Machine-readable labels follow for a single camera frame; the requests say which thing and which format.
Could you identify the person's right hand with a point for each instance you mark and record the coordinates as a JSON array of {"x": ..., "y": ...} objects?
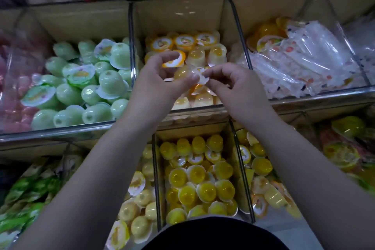
[{"x": 240, "y": 94}]

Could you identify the person's left hand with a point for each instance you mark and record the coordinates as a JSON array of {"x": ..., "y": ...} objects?
[{"x": 153, "y": 91}]

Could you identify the single orange-lid jelly cup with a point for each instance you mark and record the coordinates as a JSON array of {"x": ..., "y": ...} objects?
[{"x": 186, "y": 73}]

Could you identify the pile of orange-lid jelly cups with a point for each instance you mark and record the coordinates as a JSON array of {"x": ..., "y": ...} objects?
[{"x": 193, "y": 53}]

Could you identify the pile of clear packets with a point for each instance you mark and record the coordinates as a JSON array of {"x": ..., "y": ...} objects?
[{"x": 304, "y": 59}]

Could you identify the pile of pastel jelly cups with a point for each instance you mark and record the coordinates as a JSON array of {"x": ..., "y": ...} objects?
[{"x": 261, "y": 168}]

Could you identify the pile of green jelly cups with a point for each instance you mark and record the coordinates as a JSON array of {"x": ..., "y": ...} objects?
[{"x": 76, "y": 94}]

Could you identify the pile of yellow jelly cups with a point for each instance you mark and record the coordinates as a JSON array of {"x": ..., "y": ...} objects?
[{"x": 199, "y": 182}]

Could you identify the pile of pale yellow jelly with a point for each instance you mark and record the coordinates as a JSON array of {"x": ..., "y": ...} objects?
[{"x": 138, "y": 211}]

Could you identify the pile of white jelly sticks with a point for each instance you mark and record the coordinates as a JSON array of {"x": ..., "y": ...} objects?
[{"x": 363, "y": 47}]

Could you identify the green juice pouches pile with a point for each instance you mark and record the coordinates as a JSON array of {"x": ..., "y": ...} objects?
[{"x": 29, "y": 194}]

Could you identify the person's right forearm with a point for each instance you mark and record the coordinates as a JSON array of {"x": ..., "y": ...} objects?
[{"x": 322, "y": 182}]

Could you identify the person's left forearm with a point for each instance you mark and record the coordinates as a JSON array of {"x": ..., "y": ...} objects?
[{"x": 82, "y": 194}]

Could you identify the black shirt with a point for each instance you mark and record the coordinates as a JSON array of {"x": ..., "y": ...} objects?
[{"x": 217, "y": 235}]

